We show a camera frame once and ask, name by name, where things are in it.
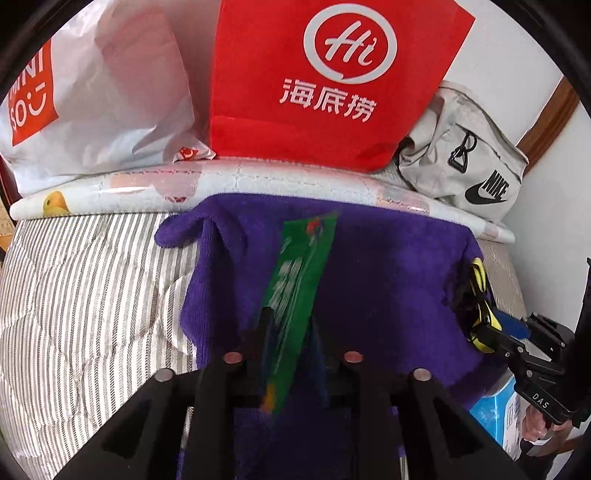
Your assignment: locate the grey waist bag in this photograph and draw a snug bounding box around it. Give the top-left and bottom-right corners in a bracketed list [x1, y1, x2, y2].
[397, 80, 531, 224]

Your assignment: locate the blue and white box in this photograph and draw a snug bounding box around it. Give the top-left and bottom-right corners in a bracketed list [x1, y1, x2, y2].
[468, 369, 528, 462]

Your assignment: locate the patterned pillow with duck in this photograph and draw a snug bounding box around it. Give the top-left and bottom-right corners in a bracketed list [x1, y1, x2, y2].
[10, 156, 517, 243]

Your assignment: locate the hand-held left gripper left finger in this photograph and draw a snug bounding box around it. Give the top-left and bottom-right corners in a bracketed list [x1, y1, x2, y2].
[55, 305, 278, 480]

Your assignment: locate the person's right hand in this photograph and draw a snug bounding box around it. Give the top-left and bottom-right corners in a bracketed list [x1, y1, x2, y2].
[521, 403, 574, 457]

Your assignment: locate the wooden door frame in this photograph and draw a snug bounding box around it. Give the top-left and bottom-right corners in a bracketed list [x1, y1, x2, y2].
[514, 76, 581, 174]

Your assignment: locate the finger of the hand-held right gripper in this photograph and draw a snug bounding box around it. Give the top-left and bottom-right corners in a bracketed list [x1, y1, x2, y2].
[525, 312, 568, 356]
[475, 324, 528, 368]

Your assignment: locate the white plastic shopping bag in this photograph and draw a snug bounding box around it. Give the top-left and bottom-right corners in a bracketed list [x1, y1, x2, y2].
[0, 0, 218, 195]

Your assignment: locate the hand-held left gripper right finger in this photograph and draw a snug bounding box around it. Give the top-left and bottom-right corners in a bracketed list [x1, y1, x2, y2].
[309, 319, 523, 480]

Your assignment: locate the striped quilt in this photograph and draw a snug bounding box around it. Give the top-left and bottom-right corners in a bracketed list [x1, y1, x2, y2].
[0, 210, 528, 469]

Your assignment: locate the person's right forearm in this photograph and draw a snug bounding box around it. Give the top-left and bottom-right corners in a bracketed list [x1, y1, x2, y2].
[516, 427, 588, 480]

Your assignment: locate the red paper bag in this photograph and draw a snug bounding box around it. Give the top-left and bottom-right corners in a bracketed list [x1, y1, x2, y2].
[209, 0, 476, 174]

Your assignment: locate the purple towel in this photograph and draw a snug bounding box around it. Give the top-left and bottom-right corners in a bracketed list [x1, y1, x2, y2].
[154, 194, 509, 480]

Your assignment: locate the wooden nightstand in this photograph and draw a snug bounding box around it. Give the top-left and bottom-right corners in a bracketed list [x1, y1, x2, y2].
[0, 215, 18, 265]

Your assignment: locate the green snack packet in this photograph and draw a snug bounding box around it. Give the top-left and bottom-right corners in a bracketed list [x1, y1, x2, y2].
[260, 211, 342, 415]

